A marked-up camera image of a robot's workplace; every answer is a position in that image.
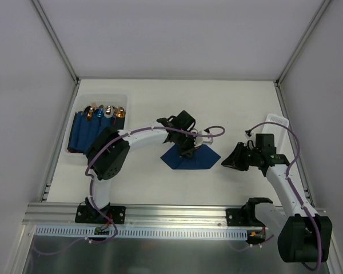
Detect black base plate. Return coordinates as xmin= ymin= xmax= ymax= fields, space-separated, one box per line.
xmin=225 ymin=208 xmax=249 ymax=227
xmin=75 ymin=204 xmax=126 ymax=224

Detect right aluminium frame post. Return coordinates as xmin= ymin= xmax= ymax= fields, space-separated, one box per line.
xmin=275 ymin=0 xmax=332 ymax=86

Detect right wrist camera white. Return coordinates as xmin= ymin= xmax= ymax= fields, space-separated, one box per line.
xmin=245 ymin=130 xmax=255 ymax=149

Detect gold spoons in bin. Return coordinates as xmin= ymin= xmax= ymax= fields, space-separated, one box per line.
xmin=81 ymin=103 xmax=126 ymax=120

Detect left aluminium frame post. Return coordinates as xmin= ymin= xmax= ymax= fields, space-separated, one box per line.
xmin=31 ymin=0 xmax=80 ymax=83

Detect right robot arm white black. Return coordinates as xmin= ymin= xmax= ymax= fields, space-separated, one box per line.
xmin=222 ymin=134 xmax=332 ymax=264

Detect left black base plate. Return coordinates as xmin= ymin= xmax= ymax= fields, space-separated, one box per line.
xmin=75 ymin=204 xmax=126 ymax=224

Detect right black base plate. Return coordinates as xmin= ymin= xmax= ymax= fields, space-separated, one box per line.
xmin=225 ymin=208 xmax=249 ymax=227

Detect rolled blue napkin bundles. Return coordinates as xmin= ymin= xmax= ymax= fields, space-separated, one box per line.
xmin=66 ymin=111 xmax=125 ymax=154

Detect white plastic bin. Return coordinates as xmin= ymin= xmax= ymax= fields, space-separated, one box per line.
xmin=62 ymin=93 xmax=129 ymax=158

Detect dark blue paper napkin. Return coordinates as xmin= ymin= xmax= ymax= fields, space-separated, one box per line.
xmin=160 ymin=144 xmax=221 ymax=170

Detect white slotted cable duct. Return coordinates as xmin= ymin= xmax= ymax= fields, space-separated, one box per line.
xmin=34 ymin=225 xmax=248 ymax=241

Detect aluminium mounting rail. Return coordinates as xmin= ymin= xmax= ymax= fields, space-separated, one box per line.
xmin=22 ymin=201 xmax=331 ymax=229

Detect white perforated cutlery tray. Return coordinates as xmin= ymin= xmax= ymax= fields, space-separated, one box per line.
xmin=262 ymin=114 xmax=289 ymax=153

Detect aluminium frame post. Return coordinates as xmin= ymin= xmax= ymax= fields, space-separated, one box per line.
xmin=275 ymin=0 xmax=332 ymax=86
xmin=31 ymin=0 xmax=80 ymax=83

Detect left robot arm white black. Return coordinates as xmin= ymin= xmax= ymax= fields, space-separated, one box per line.
xmin=85 ymin=111 xmax=205 ymax=223

